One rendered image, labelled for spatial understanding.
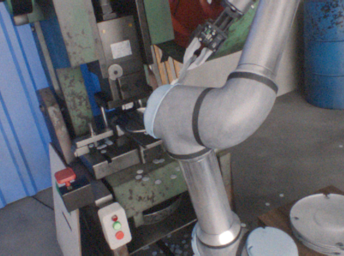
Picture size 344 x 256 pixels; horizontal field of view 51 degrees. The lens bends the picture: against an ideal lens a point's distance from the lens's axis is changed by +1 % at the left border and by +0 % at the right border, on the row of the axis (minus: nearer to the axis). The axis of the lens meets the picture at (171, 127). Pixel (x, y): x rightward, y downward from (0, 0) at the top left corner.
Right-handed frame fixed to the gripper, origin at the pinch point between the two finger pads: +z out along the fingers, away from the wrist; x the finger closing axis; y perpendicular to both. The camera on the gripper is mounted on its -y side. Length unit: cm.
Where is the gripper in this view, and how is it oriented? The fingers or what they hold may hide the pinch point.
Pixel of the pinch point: (188, 64)
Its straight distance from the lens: 106.4
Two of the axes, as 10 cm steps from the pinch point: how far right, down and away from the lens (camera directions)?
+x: 8.0, 5.8, 1.4
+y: -1.5, 4.2, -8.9
